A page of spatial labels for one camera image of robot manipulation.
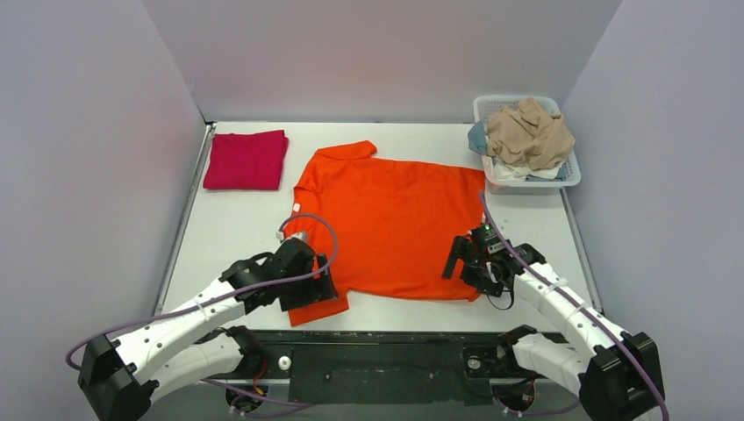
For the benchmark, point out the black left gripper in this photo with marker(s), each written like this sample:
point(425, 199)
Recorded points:
point(320, 285)

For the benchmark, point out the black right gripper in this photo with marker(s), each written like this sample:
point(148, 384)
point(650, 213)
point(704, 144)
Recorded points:
point(467, 262)

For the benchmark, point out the orange t-shirt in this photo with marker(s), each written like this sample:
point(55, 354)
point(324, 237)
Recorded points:
point(393, 222)

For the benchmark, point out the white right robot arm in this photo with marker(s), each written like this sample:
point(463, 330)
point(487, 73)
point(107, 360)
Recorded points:
point(575, 331)

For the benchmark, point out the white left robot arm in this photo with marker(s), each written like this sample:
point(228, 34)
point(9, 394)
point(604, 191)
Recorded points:
point(121, 378)

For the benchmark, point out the white garment in basket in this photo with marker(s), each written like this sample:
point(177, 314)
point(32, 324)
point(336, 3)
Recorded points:
point(503, 172)

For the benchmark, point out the folded red t-shirt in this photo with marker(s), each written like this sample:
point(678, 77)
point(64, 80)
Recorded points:
point(246, 161)

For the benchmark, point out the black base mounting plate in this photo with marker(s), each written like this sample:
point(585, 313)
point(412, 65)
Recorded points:
point(397, 367)

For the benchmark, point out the blue garment in basket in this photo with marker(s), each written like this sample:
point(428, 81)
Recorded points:
point(478, 139)

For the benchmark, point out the beige crumpled t-shirt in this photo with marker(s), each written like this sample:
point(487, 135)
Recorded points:
point(529, 135)

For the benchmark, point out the white plastic laundry basket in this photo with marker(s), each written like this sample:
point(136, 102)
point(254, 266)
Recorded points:
point(483, 107)

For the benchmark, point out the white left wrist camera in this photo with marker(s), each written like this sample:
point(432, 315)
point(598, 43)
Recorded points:
point(302, 236)

